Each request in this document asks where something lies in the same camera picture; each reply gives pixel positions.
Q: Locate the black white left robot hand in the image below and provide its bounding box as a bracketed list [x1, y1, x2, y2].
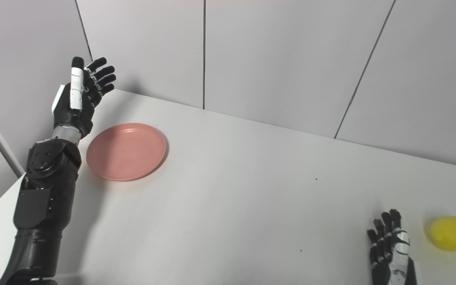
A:
[52, 57, 116, 139]

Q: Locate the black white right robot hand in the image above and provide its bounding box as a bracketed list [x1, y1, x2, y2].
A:
[367, 209, 418, 285]

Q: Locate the yellow lemon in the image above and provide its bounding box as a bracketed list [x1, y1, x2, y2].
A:
[428, 216, 456, 251]

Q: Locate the pink round plate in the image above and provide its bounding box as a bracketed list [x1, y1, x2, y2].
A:
[86, 123, 167, 182]

